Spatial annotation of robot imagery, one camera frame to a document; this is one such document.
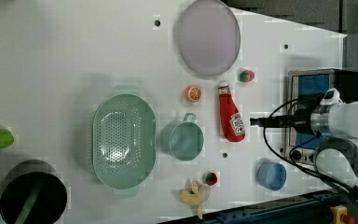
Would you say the red strawberry toy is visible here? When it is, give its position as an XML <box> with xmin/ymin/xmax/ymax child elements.
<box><xmin>239</xmin><ymin>70</ymin><xmax>255</xmax><ymax>82</ymax></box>

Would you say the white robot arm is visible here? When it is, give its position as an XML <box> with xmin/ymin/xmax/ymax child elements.
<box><xmin>250</xmin><ymin>88</ymin><xmax>358</xmax><ymax>195</ymax></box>

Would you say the small red tomato toy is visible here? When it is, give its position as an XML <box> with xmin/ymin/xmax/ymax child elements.
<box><xmin>204</xmin><ymin>172</ymin><xmax>217</xmax><ymax>186</ymax></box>

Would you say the teal metal mug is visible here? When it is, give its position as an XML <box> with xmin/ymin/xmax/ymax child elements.
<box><xmin>160</xmin><ymin>113</ymin><xmax>204</xmax><ymax>161</ymax></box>

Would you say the green plastic spatula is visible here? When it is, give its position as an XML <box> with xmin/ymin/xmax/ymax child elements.
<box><xmin>15</xmin><ymin>181</ymin><xmax>42</xmax><ymax>224</ymax></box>

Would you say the red plush ketchup bottle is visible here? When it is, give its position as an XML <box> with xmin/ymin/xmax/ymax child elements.
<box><xmin>218</xmin><ymin>80</ymin><xmax>245</xmax><ymax>142</ymax></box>

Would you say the blue plastic cup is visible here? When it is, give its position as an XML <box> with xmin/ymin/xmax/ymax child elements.
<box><xmin>257</xmin><ymin>161</ymin><xmax>286</xmax><ymax>191</ymax></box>

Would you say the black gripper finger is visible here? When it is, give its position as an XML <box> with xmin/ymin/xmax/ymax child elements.
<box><xmin>250</xmin><ymin>117</ymin><xmax>292</xmax><ymax>127</ymax></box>

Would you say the peeled banana toy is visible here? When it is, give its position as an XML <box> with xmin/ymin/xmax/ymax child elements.
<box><xmin>178</xmin><ymin>180</ymin><xmax>212</xmax><ymax>219</ymax></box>

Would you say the black utensil holder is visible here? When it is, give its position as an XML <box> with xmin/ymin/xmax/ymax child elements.
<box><xmin>0</xmin><ymin>160</ymin><xmax>68</xmax><ymax>224</ymax></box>

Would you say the black toaster oven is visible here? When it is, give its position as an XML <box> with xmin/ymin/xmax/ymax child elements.
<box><xmin>283</xmin><ymin>68</ymin><xmax>358</xmax><ymax>165</ymax></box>

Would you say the green plastic strainer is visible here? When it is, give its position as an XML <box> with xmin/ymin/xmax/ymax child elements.
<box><xmin>92</xmin><ymin>86</ymin><xmax>156</xmax><ymax>198</ymax></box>

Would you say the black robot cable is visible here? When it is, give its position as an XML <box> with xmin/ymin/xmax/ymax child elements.
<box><xmin>262</xmin><ymin>97</ymin><xmax>358</xmax><ymax>224</ymax></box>

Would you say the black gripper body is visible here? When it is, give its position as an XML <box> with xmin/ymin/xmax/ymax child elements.
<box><xmin>288</xmin><ymin>98</ymin><xmax>319</xmax><ymax>134</ymax></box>

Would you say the grey round plate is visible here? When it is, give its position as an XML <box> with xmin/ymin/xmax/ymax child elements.
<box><xmin>175</xmin><ymin>0</ymin><xmax>241</xmax><ymax>76</ymax></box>

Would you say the orange slice toy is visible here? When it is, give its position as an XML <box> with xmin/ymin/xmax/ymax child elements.
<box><xmin>185</xmin><ymin>86</ymin><xmax>202</xmax><ymax>103</ymax></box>

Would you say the green plastic bottle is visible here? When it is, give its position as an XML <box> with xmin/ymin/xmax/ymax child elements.
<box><xmin>0</xmin><ymin>129</ymin><xmax>14</xmax><ymax>148</ymax></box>

